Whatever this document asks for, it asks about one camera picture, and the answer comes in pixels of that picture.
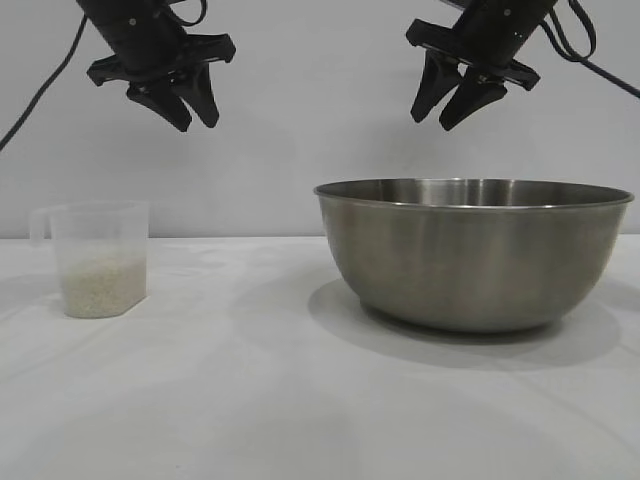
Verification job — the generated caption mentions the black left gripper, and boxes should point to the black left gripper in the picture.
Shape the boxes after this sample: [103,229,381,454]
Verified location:
[74,0,236,133]

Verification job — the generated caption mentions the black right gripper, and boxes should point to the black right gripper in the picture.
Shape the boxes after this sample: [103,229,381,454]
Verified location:
[405,0,554,132]

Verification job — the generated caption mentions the translucent plastic measuring cup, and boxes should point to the translucent plastic measuring cup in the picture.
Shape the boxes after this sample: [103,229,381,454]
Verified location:
[29,200,150,319]

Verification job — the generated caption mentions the stainless steel mixing bowl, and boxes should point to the stainless steel mixing bowl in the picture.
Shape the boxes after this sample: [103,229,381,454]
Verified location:
[313,177,636,335]

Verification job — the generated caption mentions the white rice grains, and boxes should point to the white rice grains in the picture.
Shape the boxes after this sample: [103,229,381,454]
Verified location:
[58,254,149,318]

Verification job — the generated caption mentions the short black cable loop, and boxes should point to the short black cable loop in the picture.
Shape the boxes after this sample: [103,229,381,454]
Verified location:
[172,0,209,28]

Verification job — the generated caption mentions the long black cable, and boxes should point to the long black cable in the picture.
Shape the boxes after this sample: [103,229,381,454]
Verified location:
[0,14,89,151]
[574,55,640,99]

